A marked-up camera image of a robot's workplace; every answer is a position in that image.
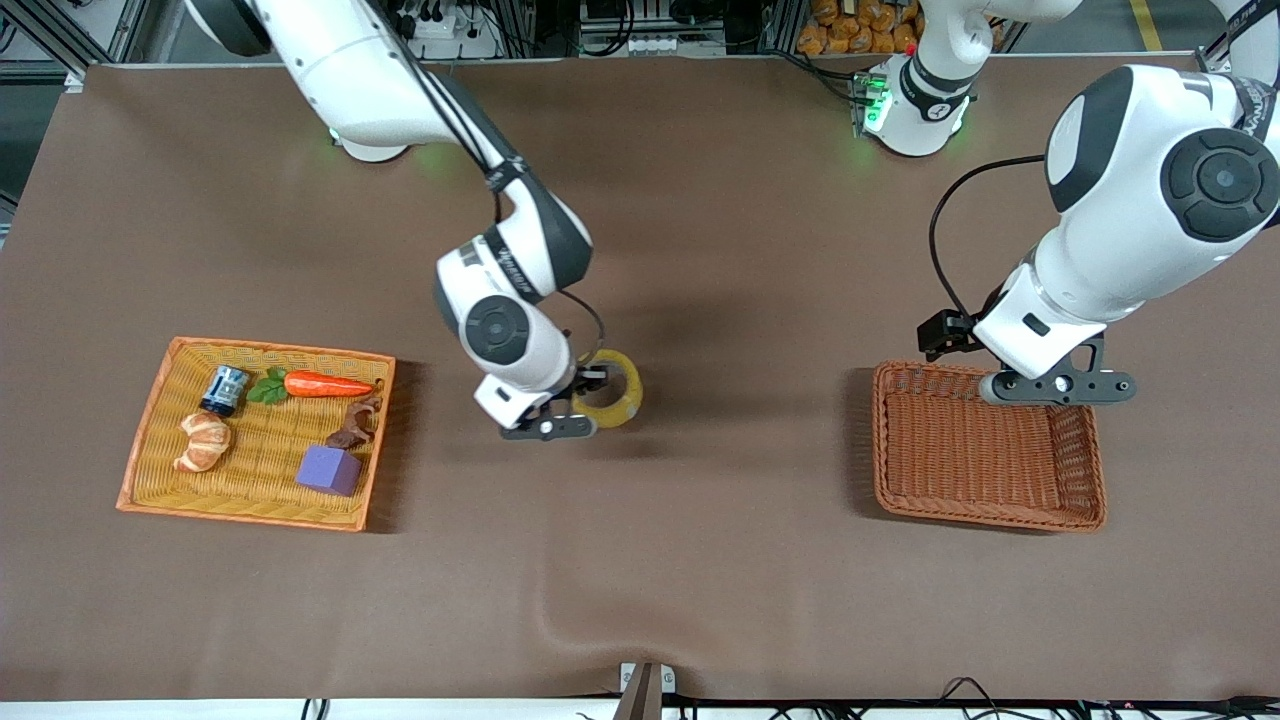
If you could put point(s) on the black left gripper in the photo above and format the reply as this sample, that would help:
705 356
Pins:
948 332

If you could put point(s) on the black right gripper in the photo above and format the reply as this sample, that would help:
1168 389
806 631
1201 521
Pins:
589 380

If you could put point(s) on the yellowish clear tape roll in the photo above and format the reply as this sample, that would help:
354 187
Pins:
625 395

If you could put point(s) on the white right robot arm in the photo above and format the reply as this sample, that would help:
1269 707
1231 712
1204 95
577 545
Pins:
400 90

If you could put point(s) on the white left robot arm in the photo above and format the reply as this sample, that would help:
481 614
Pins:
1150 220

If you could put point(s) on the brown wicker basket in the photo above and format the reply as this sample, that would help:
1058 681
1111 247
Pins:
970 460

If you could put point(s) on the brown table cover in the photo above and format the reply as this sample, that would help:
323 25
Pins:
750 550

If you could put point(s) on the brown twisted toy piece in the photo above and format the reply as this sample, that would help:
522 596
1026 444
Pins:
358 425

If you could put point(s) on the toy carrot with green leaves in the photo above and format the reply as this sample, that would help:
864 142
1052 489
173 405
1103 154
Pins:
325 384

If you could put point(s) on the purple foam block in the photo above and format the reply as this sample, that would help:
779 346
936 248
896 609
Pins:
328 470

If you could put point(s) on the pile of orange toys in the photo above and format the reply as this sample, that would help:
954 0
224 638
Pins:
860 30

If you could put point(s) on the small white socket strip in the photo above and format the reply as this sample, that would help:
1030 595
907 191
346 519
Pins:
675 45

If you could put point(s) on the white power strip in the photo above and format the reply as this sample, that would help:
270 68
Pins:
450 35

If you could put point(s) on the small blue can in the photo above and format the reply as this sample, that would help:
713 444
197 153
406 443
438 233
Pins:
225 390

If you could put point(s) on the toy croissant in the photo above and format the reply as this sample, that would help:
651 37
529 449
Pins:
203 442

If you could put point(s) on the orange wicker tray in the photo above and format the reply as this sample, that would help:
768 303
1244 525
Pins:
165 470

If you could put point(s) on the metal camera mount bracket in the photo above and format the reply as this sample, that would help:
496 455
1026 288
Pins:
645 690

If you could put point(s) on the aluminium frame post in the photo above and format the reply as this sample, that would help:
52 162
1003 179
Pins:
80 40

